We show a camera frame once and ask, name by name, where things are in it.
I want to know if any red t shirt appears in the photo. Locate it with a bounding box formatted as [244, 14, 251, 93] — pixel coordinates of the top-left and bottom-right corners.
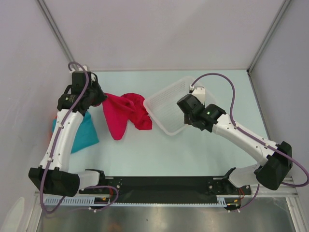
[102, 93, 153, 141]

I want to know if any white plastic perforated basket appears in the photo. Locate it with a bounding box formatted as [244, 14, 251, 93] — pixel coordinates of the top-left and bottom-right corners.
[143, 75, 218, 136]

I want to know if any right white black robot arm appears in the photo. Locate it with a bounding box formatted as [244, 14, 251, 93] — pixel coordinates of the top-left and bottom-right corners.
[177, 94, 292, 194]

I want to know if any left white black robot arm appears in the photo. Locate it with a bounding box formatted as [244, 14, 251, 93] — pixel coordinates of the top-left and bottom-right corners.
[28, 71, 107, 197]

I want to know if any folded teal t shirt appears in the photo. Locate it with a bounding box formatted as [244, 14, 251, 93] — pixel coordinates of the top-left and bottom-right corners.
[51, 111, 100, 153]

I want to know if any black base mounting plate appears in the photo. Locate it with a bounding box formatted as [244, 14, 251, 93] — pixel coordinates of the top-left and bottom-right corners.
[79, 175, 252, 204]

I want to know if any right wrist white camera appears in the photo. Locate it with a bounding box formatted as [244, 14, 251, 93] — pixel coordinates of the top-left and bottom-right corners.
[189, 86, 206, 104]

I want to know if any wrist white camera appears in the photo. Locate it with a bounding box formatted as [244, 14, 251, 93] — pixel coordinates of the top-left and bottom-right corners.
[69, 65, 88, 73]
[189, 86, 206, 104]

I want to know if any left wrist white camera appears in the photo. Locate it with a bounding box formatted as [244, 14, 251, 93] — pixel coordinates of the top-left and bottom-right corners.
[69, 65, 88, 73]

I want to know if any white slotted cable duct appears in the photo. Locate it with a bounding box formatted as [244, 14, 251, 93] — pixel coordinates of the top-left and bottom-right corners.
[44, 195, 242, 207]

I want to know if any aluminium frame rail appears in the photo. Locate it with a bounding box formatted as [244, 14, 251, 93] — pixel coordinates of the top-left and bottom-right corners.
[250, 177, 298, 197]

